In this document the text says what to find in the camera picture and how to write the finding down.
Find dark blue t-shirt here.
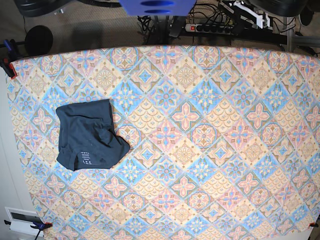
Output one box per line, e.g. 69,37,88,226
56,99,130,171

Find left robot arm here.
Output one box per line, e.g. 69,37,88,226
218,0,273,35

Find patterned tablecloth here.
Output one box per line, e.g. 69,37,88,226
6,46,320,240

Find white power strip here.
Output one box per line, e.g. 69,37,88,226
184,23,232,34

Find black round stool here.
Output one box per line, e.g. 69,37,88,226
24,25,54,57

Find lower left table clamp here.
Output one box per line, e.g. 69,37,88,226
4,220,53,240

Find table clamp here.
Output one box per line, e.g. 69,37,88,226
308,222,319,228
0,39,18,79
4,220,53,240

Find upper left table clamp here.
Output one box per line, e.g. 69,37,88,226
0,39,18,79

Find lower right table clamp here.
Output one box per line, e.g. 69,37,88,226
308,222,319,228

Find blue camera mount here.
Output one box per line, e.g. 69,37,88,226
119,0,197,17

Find white wall outlet box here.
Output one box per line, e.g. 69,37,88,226
4,206,41,237

